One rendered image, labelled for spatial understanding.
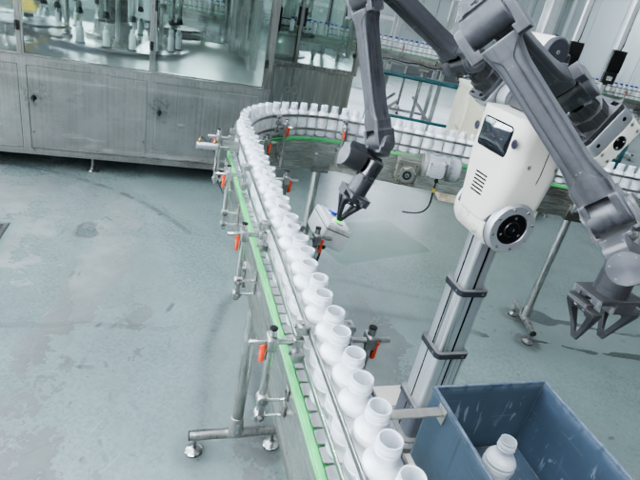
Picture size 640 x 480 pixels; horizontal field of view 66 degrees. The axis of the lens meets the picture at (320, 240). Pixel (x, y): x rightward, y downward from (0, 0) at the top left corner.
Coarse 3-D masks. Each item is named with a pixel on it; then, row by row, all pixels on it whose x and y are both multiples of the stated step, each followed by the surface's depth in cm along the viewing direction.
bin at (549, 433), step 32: (480, 384) 115; (512, 384) 118; (544, 384) 121; (416, 416) 105; (448, 416) 106; (480, 416) 121; (512, 416) 124; (544, 416) 121; (576, 416) 112; (416, 448) 118; (448, 448) 106; (480, 448) 127; (544, 448) 120; (576, 448) 111
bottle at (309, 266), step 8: (304, 264) 107; (312, 264) 110; (304, 272) 107; (312, 272) 107; (296, 280) 108; (304, 280) 107; (296, 288) 108; (304, 288) 107; (296, 304) 109; (296, 312) 110; (288, 320) 113
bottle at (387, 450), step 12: (384, 432) 69; (396, 432) 69; (384, 444) 70; (396, 444) 69; (372, 456) 68; (384, 456) 67; (396, 456) 67; (372, 468) 68; (384, 468) 67; (396, 468) 68
